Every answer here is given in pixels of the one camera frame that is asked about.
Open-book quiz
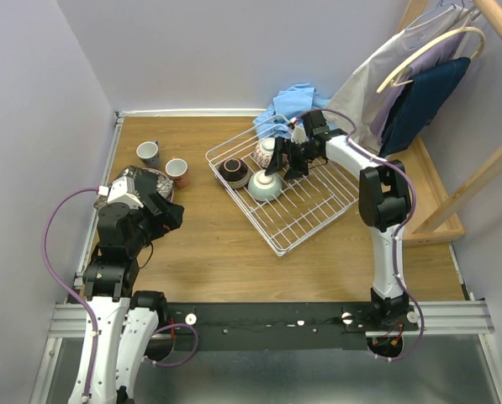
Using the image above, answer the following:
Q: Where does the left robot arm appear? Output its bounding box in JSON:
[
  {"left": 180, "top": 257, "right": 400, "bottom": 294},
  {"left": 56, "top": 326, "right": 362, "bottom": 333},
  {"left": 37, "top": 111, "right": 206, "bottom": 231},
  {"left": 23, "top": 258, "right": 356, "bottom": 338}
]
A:
[{"left": 68, "top": 193, "right": 184, "bottom": 403}]

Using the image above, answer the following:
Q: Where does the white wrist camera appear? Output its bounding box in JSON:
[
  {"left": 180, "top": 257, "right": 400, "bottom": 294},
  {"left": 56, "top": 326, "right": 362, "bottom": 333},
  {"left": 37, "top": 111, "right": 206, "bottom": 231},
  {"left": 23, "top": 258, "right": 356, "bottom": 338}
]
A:
[
  {"left": 288, "top": 109, "right": 329, "bottom": 145},
  {"left": 93, "top": 176, "right": 144, "bottom": 210}
]

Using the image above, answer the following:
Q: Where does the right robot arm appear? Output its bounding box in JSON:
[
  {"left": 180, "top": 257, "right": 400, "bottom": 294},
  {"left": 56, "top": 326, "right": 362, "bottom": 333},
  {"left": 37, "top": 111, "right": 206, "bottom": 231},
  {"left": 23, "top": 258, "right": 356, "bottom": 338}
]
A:
[{"left": 266, "top": 128, "right": 416, "bottom": 330}]

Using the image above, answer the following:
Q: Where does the grey mug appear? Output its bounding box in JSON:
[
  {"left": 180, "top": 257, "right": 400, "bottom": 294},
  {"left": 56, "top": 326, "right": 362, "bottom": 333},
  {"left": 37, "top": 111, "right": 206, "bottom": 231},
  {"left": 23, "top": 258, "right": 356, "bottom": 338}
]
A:
[{"left": 136, "top": 141, "right": 161, "bottom": 169}]

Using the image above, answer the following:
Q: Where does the cream clothes hanger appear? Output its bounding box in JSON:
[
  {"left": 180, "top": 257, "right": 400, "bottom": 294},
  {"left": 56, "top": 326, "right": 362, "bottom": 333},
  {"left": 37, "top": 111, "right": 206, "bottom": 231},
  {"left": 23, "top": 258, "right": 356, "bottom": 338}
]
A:
[{"left": 376, "top": 25, "right": 487, "bottom": 94}]

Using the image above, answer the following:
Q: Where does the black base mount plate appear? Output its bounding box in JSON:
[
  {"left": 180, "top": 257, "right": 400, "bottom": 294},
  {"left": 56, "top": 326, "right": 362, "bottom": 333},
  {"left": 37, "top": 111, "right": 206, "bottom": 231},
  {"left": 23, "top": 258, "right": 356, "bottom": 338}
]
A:
[{"left": 146, "top": 302, "right": 419, "bottom": 358}]

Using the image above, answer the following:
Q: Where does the lavender shirt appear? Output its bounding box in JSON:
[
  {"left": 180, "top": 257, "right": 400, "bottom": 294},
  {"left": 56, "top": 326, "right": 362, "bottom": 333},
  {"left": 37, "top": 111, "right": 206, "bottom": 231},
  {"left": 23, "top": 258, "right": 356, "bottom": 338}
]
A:
[{"left": 368, "top": 29, "right": 465, "bottom": 144}]

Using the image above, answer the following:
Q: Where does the black square plate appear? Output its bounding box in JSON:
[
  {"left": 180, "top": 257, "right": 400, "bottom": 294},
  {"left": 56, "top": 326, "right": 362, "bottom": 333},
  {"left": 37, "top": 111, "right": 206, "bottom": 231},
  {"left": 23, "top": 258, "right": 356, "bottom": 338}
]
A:
[{"left": 117, "top": 166, "right": 175, "bottom": 202}]

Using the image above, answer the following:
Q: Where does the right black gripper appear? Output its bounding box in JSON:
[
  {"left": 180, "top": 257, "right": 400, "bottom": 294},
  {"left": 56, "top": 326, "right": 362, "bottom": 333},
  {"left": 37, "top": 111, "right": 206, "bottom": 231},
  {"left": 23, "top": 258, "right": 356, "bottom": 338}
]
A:
[{"left": 264, "top": 136, "right": 320, "bottom": 182}]

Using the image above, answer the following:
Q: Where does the light green ribbed bowl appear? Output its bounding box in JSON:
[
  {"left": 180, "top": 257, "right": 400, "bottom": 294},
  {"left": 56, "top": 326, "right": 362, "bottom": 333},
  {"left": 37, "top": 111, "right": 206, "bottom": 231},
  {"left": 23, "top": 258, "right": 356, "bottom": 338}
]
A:
[{"left": 247, "top": 169, "right": 283, "bottom": 202}]

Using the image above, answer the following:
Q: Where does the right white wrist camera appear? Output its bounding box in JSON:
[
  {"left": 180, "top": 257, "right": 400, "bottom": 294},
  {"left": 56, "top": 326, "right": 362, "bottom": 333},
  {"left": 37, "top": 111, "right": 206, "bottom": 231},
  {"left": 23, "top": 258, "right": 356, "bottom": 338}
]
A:
[{"left": 288, "top": 109, "right": 329, "bottom": 145}]

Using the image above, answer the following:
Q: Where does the grey clothes hanger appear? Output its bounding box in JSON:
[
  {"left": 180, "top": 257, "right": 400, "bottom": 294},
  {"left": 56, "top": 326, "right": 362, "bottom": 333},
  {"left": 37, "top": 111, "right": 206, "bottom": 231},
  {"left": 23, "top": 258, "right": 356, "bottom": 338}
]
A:
[{"left": 448, "top": 1, "right": 481, "bottom": 29}]

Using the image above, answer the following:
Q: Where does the navy blue garment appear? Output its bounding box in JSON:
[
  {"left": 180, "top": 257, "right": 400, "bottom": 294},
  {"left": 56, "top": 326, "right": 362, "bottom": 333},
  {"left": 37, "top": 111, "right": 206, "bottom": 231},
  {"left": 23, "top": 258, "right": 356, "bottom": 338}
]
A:
[{"left": 379, "top": 57, "right": 471, "bottom": 157}]

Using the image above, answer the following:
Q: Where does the white wire dish rack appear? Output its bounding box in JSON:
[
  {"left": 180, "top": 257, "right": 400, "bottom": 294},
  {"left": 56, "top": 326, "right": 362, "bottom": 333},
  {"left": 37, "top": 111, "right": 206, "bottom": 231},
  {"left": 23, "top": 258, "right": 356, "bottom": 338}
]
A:
[{"left": 205, "top": 114, "right": 358, "bottom": 257}]

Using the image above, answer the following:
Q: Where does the blue wire hanger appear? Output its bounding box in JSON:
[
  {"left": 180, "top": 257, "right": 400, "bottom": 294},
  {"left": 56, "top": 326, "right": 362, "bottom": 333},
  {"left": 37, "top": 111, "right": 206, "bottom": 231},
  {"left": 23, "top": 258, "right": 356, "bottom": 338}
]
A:
[{"left": 403, "top": 1, "right": 464, "bottom": 51}]

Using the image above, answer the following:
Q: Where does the wooden clothes rack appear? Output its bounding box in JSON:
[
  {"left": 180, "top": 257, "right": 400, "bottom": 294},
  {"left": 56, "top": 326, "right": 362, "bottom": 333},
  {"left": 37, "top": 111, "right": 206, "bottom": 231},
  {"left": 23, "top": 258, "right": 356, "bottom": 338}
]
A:
[{"left": 400, "top": 1, "right": 502, "bottom": 247}]

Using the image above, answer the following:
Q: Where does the pink mug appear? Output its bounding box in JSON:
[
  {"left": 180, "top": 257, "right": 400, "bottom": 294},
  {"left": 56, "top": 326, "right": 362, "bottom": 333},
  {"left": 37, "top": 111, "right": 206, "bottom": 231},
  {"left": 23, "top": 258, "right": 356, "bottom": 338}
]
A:
[{"left": 165, "top": 158, "right": 190, "bottom": 189}]

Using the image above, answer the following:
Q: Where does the white t-shirt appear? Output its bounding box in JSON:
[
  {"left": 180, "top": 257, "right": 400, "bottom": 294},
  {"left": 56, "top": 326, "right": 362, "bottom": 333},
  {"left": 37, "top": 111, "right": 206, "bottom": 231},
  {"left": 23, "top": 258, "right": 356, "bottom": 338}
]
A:
[{"left": 330, "top": 6, "right": 466, "bottom": 155}]

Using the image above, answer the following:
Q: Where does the light blue cloth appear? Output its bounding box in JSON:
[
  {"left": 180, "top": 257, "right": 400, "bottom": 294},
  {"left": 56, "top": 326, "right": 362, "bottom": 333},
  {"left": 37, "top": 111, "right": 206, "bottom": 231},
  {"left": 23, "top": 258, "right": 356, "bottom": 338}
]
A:
[{"left": 253, "top": 83, "right": 330, "bottom": 139}]

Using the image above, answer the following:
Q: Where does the red white patterned bowl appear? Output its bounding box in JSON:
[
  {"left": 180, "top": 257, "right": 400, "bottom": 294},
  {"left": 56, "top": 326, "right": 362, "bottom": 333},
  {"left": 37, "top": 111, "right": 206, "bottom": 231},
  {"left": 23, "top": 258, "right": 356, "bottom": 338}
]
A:
[{"left": 253, "top": 137, "right": 275, "bottom": 169}]

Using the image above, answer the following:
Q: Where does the dark brown bowl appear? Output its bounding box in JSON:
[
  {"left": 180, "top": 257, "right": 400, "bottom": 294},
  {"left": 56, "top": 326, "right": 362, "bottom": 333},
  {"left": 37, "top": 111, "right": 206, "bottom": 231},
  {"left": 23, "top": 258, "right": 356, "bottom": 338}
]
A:
[{"left": 217, "top": 157, "right": 251, "bottom": 189}]

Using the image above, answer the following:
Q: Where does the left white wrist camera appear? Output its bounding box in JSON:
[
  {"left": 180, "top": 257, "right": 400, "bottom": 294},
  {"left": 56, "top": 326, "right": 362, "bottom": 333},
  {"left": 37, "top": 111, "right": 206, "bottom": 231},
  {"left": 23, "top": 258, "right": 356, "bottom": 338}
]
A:
[{"left": 93, "top": 176, "right": 144, "bottom": 210}]

